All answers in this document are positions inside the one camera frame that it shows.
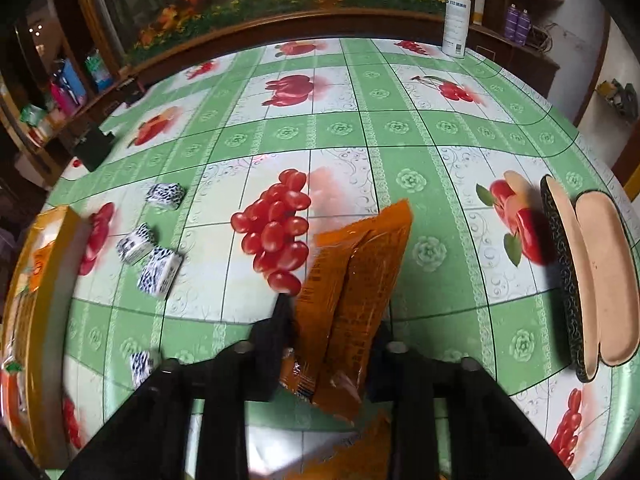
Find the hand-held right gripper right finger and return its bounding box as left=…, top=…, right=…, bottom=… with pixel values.
left=367, top=322, right=576, bottom=480

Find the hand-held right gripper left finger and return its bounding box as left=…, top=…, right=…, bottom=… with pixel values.
left=60, top=294, right=296, bottom=480

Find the large orange snack packet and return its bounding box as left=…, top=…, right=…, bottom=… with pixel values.
left=279, top=199, right=414, bottom=422

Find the yellow box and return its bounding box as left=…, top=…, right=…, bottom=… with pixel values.
left=0, top=205, right=93, bottom=466

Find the small orange packet red logo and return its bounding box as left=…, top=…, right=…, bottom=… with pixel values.
left=29, top=240, right=59, bottom=294

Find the black white wrapped candy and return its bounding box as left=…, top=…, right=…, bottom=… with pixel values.
left=145, top=182, right=187, bottom=209
left=129, top=350, right=162, bottom=388
left=137, top=246, right=184, bottom=301
left=116, top=223, right=157, bottom=266

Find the open patterned glasses case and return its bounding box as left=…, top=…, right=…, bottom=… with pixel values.
left=540, top=174, right=640, bottom=383

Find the black box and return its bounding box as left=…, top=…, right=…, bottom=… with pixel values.
left=72, top=127, right=116, bottom=171

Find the small black object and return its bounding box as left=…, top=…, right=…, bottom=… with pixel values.
left=122, top=80, right=146, bottom=107

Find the teal packet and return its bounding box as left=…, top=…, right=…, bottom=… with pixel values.
left=85, top=50, right=113, bottom=91

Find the blue packet on shelf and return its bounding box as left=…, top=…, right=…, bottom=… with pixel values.
left=55, top=60, right=88, bottom=106

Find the wooden shelf cabinet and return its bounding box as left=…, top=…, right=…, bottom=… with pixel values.
left=470, top=0, right=568, bottom=98

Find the white spray bottle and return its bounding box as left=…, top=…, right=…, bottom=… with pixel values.
left=441, top=0, right=473, bottom=59

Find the dark clutter on wall shelf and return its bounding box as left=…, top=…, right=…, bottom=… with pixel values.
left=597, top=77, right=640, bottom=121

